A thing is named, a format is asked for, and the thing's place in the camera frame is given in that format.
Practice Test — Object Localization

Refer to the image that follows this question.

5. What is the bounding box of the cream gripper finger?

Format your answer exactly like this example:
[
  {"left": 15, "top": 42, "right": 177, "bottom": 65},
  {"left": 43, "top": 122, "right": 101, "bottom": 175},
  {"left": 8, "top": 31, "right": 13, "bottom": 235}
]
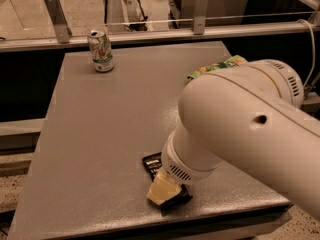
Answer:
[{"left": 147, "top": 169, "right": 182, "bottom": 206}]

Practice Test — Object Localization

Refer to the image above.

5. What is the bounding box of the black rxbar chocolate wrapper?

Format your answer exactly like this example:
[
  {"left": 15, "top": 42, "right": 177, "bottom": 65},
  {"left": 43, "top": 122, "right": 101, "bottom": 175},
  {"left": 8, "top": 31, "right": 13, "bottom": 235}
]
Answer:
[{"left": 142, "top": 153, "right": 192, "bottom": 212}]

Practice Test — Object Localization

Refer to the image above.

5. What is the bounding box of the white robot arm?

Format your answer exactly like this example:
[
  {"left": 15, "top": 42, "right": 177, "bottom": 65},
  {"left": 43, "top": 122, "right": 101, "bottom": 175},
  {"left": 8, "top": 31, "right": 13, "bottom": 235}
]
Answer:
[{"left": 147, "top": 59, "right": 320, "bottom": 220}]

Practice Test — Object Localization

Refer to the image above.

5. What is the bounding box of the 7up soda can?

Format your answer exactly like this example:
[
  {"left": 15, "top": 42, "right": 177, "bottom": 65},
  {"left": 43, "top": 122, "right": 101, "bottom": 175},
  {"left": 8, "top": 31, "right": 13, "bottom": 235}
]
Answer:
[{"left": 87, "top": 30, "right": 114, "bottom": 73}]

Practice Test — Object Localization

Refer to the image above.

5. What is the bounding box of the green snack chip bag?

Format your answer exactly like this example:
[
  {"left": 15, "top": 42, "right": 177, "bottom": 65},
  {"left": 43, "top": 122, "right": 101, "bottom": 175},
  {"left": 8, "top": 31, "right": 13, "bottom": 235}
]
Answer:
[{"left": 187, "top": 55, "right": 247, "bottom": 81}]

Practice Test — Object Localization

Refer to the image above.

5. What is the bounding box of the right metal rail bracket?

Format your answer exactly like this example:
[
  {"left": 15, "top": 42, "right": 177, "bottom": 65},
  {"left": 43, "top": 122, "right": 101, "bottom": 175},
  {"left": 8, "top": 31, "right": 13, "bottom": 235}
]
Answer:
[{"left": 193, "top": 0, "right": 208, "bottom": 35}]

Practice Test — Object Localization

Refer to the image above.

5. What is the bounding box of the metal rail bracket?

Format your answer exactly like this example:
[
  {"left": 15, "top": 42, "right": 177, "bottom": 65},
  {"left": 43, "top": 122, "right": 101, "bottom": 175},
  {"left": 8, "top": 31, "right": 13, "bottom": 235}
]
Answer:
[
  {"left": 44, "top": 0, "right": 72, "bottom": 44},
  {"left": 193, "top": 0, "right": 208, "bottom": 35}
]

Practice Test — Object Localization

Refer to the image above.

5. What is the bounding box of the horizontal metal rail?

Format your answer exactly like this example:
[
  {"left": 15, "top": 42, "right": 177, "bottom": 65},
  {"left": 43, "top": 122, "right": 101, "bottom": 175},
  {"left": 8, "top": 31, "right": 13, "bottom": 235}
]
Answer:
[{"left": 0, "top": 21, "right": 320, "bottom": 52}]

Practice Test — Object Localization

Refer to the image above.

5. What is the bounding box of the white cable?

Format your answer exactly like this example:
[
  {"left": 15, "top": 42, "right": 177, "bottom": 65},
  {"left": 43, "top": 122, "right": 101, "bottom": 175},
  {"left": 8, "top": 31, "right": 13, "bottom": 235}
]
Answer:
[{"left": 296, "top": 18, "right": 317, "bottom": 89}]

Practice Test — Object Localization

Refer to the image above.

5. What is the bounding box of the left metal rail bracket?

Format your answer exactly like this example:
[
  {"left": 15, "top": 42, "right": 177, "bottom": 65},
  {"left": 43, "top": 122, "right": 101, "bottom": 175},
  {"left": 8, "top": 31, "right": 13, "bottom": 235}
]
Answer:
[{"left": 44, "top": 0, "right": 72, "bottom": 44}]

